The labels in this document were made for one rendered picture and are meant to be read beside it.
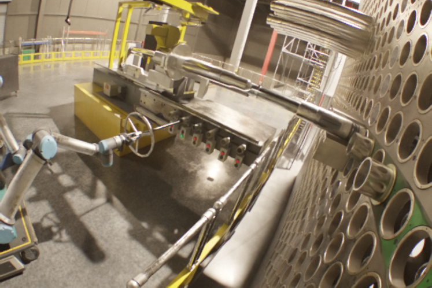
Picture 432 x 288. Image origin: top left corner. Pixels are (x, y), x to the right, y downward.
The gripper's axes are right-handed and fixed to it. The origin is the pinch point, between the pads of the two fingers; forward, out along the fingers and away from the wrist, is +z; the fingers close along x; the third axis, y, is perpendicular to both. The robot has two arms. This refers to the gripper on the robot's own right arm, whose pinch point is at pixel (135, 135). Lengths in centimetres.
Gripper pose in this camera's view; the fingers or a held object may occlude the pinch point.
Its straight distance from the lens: 169.0
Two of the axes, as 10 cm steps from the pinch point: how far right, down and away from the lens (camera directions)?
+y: 2.5, -8.9, -3.8
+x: -8.3, -4.0, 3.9
